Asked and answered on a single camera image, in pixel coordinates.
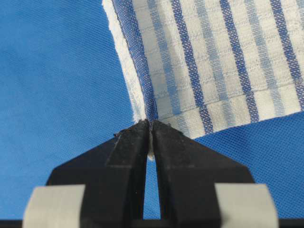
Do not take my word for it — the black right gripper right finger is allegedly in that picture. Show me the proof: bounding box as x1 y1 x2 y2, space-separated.
152 121 255 221

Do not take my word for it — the white blue striped towel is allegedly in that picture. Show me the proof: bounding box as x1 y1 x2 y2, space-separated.
102 0 304 161

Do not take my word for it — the blue table cloth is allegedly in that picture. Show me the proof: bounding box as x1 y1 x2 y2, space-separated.
0 0 304 219

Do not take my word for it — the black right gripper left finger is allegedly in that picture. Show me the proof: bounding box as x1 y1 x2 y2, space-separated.
46 120 149 221

